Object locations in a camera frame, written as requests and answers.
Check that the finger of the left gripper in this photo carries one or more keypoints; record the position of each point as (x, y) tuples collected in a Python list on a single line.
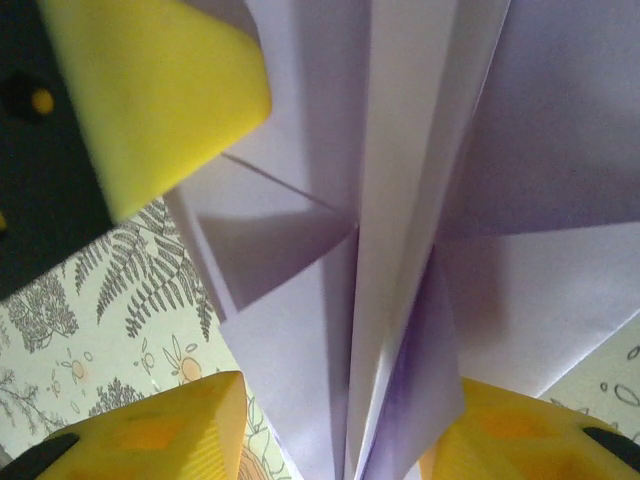
[(160, 90)]

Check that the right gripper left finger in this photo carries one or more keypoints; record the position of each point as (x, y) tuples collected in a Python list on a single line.
[(165, 440)]

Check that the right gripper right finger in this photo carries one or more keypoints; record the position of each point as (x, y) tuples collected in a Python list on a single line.
[(530, 440)]

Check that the lavender square paper sheet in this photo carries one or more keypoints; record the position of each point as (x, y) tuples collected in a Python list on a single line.
[(400, 200)]

